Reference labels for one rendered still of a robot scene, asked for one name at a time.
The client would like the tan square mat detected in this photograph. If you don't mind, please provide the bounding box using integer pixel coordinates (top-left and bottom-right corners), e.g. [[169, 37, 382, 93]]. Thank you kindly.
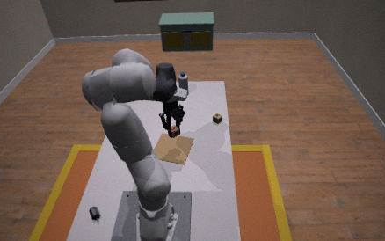
[[154, 133, 194, 164]]

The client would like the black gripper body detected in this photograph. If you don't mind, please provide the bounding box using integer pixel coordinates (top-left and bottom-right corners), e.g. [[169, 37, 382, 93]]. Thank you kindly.
[[163, 101, 178, 116]]

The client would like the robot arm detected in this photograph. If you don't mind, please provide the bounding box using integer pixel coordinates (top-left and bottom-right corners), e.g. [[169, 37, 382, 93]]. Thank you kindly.
[[82, 48, 187, 241]]

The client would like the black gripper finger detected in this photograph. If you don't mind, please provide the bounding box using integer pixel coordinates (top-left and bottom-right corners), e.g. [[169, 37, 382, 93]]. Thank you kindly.
[[159, 112, 172, 138], [176, 105, 183, 133]]

